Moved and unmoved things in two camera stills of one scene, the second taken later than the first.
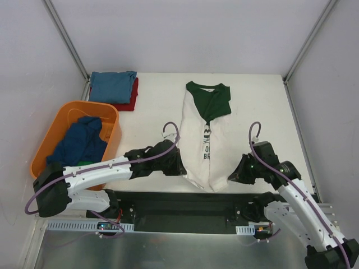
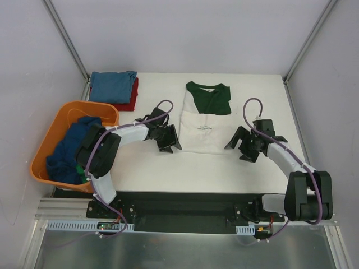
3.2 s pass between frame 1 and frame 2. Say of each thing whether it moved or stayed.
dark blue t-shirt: stayed
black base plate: stayed
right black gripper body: moved
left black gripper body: moved
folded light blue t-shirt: stayed
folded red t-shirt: stayed
